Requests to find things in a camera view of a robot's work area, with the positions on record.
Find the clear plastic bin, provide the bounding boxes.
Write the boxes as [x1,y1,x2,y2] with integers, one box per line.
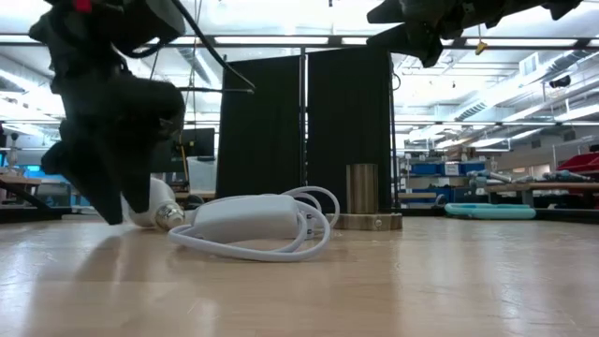
[186,156,219,193]

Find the long wooden workbench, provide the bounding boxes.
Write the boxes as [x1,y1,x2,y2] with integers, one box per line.
[486,181,599,207]

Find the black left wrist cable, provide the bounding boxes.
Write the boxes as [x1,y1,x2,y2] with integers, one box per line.
[125,0,256,94]

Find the small wooden table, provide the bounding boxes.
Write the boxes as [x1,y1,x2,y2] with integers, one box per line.
[0,175,43,210]

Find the grey stand with black knob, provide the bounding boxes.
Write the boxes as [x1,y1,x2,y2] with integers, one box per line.
[7,132,21,172]

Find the black curtain divider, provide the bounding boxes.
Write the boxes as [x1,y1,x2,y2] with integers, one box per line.
[215,46,393,212]

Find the black monitor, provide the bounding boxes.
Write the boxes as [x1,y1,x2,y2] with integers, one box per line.
[180,127,216,159]

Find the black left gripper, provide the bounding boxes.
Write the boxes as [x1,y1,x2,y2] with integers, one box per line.
[40,69,187,226]

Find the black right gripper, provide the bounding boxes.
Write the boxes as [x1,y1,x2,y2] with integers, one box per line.
[366,0,542,69]

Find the brass lamp socket base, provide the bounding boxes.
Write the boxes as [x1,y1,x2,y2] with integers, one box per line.
[326,163,403,231]

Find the red storage bin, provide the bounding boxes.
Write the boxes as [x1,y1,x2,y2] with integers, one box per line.
[556,152,599,175]

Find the white light bulb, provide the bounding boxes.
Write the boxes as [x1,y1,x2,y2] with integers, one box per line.
[120,176,187,231]

